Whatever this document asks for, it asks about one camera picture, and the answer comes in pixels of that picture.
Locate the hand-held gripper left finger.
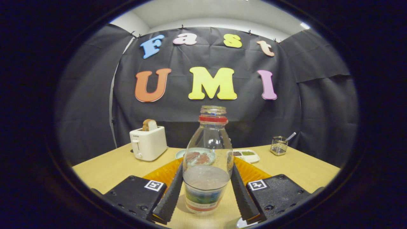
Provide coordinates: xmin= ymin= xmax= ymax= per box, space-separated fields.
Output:
xmin=91 ymin=157 xmax=184 ymax=225

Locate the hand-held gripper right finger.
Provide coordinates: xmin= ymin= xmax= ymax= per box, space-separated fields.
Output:
xmin=230 ymin=156 xmax=325 ymax=222

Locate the pale blue cup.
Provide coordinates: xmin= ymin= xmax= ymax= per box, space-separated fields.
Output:
xmin=236 ymin=218 xmax=261 ymax=229

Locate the clear juice bottle red ring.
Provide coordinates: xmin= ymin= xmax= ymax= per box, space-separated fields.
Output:
xmin=183 ymin=106 xmax=234 ymax=214

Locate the white divided snack tray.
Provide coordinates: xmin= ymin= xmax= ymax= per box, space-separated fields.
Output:
xmin=231 ymin=149 xmax=260 ymax=164

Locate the pale green plate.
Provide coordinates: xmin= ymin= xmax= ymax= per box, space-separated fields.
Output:
xmin=175 ymin=148 xmax=217 ymax=166

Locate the white toaster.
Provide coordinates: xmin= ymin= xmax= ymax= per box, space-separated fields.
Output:
xmin=129 ymin=126 xmax=168 ymax=162

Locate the wooden table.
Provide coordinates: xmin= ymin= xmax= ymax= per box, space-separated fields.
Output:
xmin=72 ymin=143 xmax=341 ymax=229

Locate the bread slice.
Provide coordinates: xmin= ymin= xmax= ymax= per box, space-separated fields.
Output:
xmin=142 ymin=119 xmax=158 ymax=131

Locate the wire mesh holder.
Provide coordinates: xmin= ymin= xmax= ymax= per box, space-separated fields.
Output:
xmin=270 ymin=136 xmax=288 ymax=156

